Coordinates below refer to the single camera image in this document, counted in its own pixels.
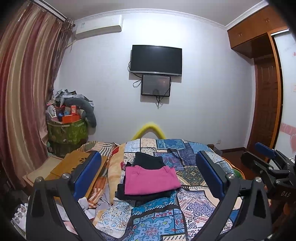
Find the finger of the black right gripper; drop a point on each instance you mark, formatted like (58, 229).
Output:
(270, 152)
(257, 165)

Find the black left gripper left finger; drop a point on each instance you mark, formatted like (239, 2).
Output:
(43, 221)

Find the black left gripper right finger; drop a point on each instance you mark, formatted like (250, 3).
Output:
(253, 221)

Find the pink pants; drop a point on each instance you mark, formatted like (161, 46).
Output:
(140, 181)

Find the brown wooden door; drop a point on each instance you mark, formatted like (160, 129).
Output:
(266, 104)

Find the green storage basket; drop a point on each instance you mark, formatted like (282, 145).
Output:
(65, 138)

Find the orange box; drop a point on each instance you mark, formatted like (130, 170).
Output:
(70, 118)

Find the dark navy folded garment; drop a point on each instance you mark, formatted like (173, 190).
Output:
(147, 162)

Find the grey neck pillow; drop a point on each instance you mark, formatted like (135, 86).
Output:
(84, 105)

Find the white wardrobe sliding door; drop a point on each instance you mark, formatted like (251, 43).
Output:
(285, 43)

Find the yellow curved plush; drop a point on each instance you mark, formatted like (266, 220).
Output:
(149, 127)

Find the wooden overhead cabinet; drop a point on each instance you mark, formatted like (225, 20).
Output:
(251, 36)

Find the striped red curtain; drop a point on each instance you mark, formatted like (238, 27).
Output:
(33, 44)

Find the white air conditioner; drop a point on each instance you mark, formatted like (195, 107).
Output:
(99, 26)

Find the small black wall monitor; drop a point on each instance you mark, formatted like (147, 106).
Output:
(156, 85)

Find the large black wall television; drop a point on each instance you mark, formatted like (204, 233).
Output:
(156, 60)

